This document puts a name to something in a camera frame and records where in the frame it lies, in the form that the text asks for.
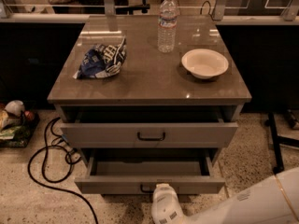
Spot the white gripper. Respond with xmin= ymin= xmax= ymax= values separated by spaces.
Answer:
xmin=151 ymin=184 xmax=185 ymax=224

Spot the grey drawer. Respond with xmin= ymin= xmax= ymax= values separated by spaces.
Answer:
xmin=61 ymin=105 xmax=237 ymax=148
xmin=75 ymin=148 xmax=224 ymax=195

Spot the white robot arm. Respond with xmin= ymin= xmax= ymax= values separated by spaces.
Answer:
xmin=151 ymin=167 xmax=299 ymax=224

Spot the grey drawer cabinet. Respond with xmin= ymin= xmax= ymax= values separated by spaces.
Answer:
xmin=47 ymin=14 xmax=252 ymax=166

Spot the grey top drawer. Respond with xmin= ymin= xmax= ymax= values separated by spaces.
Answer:
xmin=61 ymin=105 xmax=237 ymax=148

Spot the black stand leg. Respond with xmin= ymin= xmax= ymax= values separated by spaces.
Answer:
xmin=264 ymin=112 xmax=299 ymax=174

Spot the white bowl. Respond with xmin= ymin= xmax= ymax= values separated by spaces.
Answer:
xmin=181 ymin=49 xmax=229 ymax=79

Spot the blue white chip bag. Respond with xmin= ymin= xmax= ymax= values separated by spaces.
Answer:
xmin=73 ymin=38 xmax=127 ymax=79

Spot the tray of assorted objects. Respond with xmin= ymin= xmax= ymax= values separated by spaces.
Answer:
xmin=0 ymin=100 xmax=39 ymax=147

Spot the clear plastic water bottle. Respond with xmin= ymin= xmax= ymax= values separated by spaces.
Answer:
xmin=158 ymin=0 xmax=178 ymax=53

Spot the black floor cable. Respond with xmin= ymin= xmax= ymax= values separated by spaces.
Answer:
xmin=27 ymin=117 xmax=100 ymax=224

